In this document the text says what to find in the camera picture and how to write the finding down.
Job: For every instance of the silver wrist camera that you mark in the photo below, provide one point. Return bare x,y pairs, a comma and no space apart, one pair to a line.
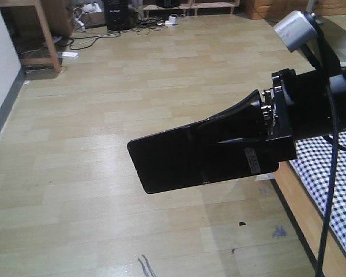
295,30

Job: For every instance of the wooden shelf unit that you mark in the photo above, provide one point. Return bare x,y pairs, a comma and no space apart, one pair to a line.
195,6

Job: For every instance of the black white checkered bedsheet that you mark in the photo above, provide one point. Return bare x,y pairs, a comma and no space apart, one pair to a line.
313,168

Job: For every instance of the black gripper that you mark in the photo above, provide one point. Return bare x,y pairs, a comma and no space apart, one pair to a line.
297,107

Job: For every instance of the wooden cabinet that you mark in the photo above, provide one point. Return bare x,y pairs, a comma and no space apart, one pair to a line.
271,9

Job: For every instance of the black computer tower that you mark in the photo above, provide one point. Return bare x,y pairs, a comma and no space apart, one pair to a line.
117,16

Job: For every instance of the white power strip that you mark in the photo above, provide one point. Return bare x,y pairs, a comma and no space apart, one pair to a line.
171,21

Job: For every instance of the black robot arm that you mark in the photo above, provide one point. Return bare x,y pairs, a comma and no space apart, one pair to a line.
296,107

